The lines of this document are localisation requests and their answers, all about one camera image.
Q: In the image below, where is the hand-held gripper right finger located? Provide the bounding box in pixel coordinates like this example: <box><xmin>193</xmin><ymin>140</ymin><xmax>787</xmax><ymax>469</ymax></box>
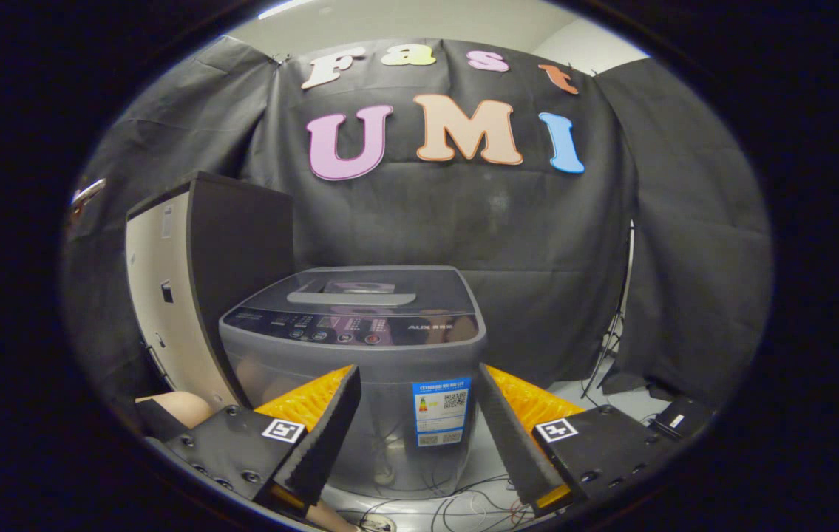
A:
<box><xmin>475</xmin><ymin>363</ymin><xmax>690</xmax><ymax>519</ymax></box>

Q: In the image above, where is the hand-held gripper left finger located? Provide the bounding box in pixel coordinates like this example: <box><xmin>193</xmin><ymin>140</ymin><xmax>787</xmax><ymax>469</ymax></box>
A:
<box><xmin>166</xmin><ymin>364</ymin><xmax>363</xmax><ymax>519</ymax></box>

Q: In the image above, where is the grey washing machine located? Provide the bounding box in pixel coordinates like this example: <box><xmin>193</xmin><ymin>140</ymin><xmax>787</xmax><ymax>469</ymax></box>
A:
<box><xmin>219</xmin><ymin>266</ymin><xmax>489</xmax><ymax>499</ymax></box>

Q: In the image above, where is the black box with white label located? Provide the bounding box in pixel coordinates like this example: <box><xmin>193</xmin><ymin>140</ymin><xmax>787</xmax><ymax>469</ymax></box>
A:
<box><xmin>646</xmin><ymin>395</ymin><xmax>716</xmax><ymax>443</ymax></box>

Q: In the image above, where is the beige and black cabinet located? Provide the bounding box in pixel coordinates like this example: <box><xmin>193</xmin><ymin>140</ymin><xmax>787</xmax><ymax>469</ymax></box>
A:
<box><xmin>126</xmin><ymin>171</ymin><xmax>295</xmax><ymax>412</ymax></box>

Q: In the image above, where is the ceiling light panel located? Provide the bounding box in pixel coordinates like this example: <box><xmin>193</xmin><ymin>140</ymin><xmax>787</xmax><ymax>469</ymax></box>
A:
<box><xmin>257</xmin><ymin>0</ymin><xmax>318</xmax><ymax>21</ymax></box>

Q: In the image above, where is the tangle of floor cables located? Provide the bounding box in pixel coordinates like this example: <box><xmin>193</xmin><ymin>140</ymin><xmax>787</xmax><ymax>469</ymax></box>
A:
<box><xmin>336</xmin><ymin>473</ymin><xmax>542</xmax><ymax>532</ymax></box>

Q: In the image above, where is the silver door handle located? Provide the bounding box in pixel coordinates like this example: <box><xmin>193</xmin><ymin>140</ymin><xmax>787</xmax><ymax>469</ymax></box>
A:
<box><xmin>69</xmin><ymin>177</ymin><xmax>108</xmax><ymax>213</ymax></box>

